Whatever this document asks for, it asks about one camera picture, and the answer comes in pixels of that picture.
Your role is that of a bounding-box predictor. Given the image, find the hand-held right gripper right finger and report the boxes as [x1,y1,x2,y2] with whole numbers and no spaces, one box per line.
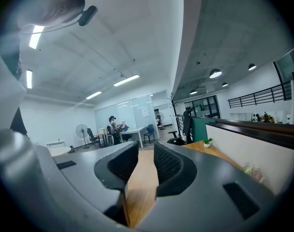
[137,141,278,232]

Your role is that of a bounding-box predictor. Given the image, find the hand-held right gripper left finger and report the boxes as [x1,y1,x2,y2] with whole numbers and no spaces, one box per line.
[51,141,139,227]

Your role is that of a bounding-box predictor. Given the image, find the black standing fan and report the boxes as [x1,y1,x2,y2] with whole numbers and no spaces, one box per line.
[75,124,94,149]
[158,112,166,130]

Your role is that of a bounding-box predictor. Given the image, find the pale artificial flower bouquet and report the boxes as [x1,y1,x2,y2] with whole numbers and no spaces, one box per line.
[241,162,266,185]

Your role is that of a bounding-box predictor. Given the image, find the green partition panel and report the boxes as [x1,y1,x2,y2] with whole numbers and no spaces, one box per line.
[191,116,217,144]

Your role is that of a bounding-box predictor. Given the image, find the white office desk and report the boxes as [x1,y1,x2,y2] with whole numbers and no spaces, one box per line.
[119,126,147,149]

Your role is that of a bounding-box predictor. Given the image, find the blue chair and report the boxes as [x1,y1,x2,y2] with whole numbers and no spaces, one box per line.
[143,124,155,145]

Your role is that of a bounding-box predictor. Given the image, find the white ceiling strip light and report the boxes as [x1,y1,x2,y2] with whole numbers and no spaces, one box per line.
[113,74,140,87]
[28,25,45,50]
[26,69,33,89]
[86,91,103,100]

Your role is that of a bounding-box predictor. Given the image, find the dark wooden handrail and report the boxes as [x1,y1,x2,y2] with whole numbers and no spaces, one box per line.
[192,116,294,152]

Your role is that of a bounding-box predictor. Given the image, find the black coat rack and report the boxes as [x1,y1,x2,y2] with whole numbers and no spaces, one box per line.
[166,93,179,140]

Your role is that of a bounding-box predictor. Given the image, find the black metal railing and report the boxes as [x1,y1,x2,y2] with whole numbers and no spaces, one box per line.
[228,80,294,109]

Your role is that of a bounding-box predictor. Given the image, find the black head camera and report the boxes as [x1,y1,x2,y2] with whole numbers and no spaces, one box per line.
[77,5,99,27]

